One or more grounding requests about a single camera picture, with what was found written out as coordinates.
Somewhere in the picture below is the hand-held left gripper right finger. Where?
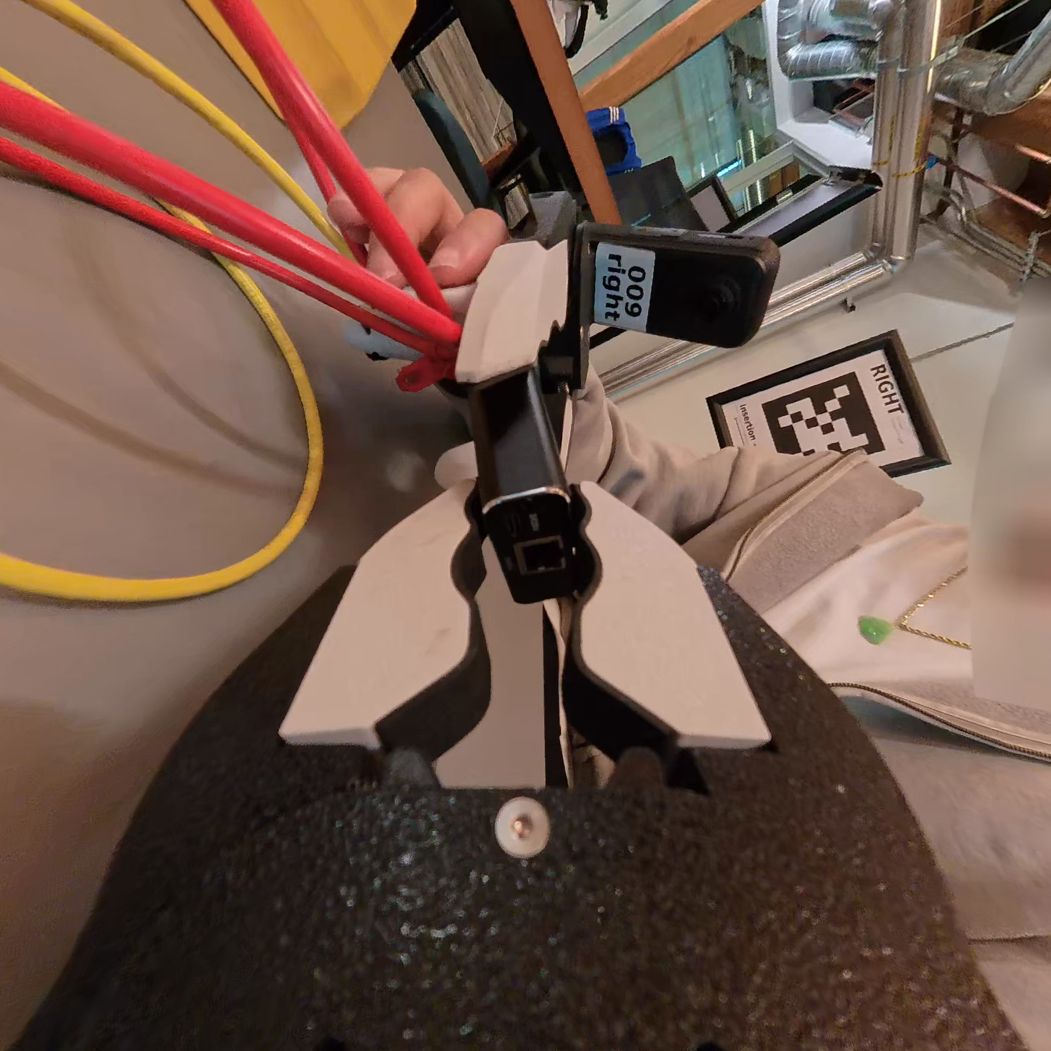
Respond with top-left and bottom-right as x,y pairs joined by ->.
559,482 -> 773,753

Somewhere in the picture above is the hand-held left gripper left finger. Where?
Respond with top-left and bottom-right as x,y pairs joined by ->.
280,485 -> 490,753

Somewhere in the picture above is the yellow plastic bin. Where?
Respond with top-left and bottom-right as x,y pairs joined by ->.
188,1 -> 421,126

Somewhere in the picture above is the yellow ethernet cable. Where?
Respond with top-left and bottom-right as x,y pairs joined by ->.
1,1 -> 328,605

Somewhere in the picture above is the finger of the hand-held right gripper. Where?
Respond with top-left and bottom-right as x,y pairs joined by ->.
452,240 -> 576,389

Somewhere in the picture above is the black framed marker sign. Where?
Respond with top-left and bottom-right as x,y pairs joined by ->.
705,331 -> 952,479

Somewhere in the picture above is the person's right forearm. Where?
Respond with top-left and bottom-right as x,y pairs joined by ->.
572,390 -> 881,578

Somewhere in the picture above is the black ethernet splitter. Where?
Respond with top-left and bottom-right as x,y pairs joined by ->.
467,368 -> 594,607

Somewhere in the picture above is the person's right hand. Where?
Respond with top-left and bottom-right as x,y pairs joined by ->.
326,165 -> 510,297

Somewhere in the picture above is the gold necklace green pendant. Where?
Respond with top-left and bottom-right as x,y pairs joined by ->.
828,565 -> 980,701

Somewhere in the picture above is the red ethernet cable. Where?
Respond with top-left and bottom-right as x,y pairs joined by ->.
1,1 -> 471,397

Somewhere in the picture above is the silver ventilation duct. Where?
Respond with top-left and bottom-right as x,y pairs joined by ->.
769,1 -> 1051,315

